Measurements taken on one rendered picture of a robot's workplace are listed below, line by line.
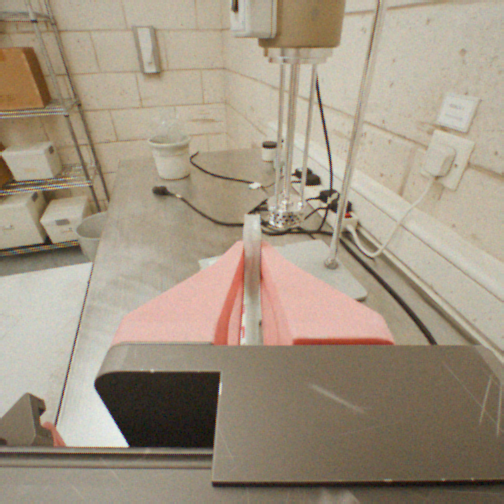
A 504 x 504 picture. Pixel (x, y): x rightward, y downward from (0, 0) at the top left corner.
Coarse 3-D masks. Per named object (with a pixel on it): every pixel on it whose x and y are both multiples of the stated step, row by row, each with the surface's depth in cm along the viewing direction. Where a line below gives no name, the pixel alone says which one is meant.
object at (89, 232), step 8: (96, 216) 181; (104, 216) 183; (88, 224) 177; (96, 224) 181; (80, 232) 171; (88, 232) 177; (96, 232) 183; (80, 240) 161; (88, 240) 158; (96, 240) 158; (88, 248) 162; (96, 248) 162
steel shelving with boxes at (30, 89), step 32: (0, 64) 149; (32, 64) 161; (64, 64) 179; (0, 96) 156; (32, 96) 161; (0, 160) 185; (32, 160) 182; (96, 160) 215; (0, 192) 201; (32, 192) 200; (0, 224) 190; (32, 224) 196; (64, 224) 199
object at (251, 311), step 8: (248, 312) 14; (256, 312) 14; (248, 320) 14; (256, 320) 14; (248, 328) 14; (256, 328) 15; (248, 336) 15; (256, 336) 15; (248, 344) 15; (256, 344) 15
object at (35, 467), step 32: (0, 448) 4; (32, 448) 4; (64, 448) 4; (96, 448) 4; (128, 448) 4; (160, 448) 4; (192, 448) 4; (0, 480) 4; (32, 480) 4; (64, 480) 4; (96, 480) 4; (128, 480) 4; (160, 480) 4; (192, 480) 4
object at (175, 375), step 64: (128, 320) 6; (192, 320) 5; (128, 384) 5; (192, 384) 5; (256, 384) 4; (320, 384) 4; (384, 384) 4; (448, 384) 4; (256, 448) 4; (320, 448) 4; (384, 448) 4; (448, 448) 4
